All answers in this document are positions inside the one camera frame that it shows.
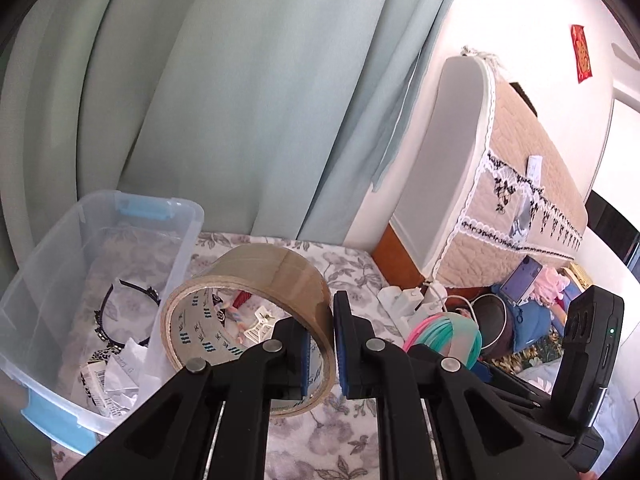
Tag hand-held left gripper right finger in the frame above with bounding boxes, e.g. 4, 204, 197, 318
332, 290, 583, 480

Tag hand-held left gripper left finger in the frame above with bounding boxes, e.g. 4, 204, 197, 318
62, 316, 313, 480

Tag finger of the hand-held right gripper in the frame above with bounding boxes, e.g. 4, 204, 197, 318
472, 360, 553, 406

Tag teal and pink hair bands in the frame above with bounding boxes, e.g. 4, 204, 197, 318
402, 311, 483, 361

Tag brown packing tape roll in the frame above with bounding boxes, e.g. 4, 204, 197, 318
159, 244, 337, 418

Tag white paper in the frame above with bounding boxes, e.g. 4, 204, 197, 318
102, 337, 151, 411

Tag black studded headband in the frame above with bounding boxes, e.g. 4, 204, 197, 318
94, 280, 163, 348

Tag small white cardboard box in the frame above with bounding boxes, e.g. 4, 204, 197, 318
80, 360, 126, 416

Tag clear plastic container blue latches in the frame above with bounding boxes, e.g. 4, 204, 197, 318
0, 190, 206, 453

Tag black round bowl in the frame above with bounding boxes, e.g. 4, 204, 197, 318
470, 294, 516, 358

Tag small white hair clip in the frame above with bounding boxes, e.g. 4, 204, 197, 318
240, 310, 281, 346

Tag blue bag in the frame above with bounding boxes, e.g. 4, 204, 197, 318
492, 285, 568, 353

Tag white power strip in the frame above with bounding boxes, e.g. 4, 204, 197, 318
377, 285, 451, 336

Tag floral fleece blanket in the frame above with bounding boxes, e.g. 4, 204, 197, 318
50, 232, 501, 480

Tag white charger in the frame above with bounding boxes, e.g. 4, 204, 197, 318
400, 287, 426, 313

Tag smartphone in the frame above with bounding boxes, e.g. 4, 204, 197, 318
502, 255, 543, 306

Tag black screen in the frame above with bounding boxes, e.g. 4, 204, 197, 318
585, 187, 640, 271

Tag small photo card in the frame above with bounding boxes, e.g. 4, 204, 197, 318
510, 195, 533, 241

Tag white padded headboard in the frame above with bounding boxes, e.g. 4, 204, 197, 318
390, 55, 493, 281

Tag beige quilted lace cover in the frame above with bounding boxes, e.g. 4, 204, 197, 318
435, 47, 591, 288

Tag pale green curtain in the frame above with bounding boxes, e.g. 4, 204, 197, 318
0, 0, 461, 361

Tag white cable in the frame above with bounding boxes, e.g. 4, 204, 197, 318
425, 280, 476, 318

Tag pink and blue hair tie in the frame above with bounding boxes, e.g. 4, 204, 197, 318
222, 302, 249, 335

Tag wooden bed frame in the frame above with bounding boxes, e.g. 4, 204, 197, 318
372, 225, 431, 286

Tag red wall decoration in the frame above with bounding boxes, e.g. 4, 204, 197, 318
570, 24, 593, 84

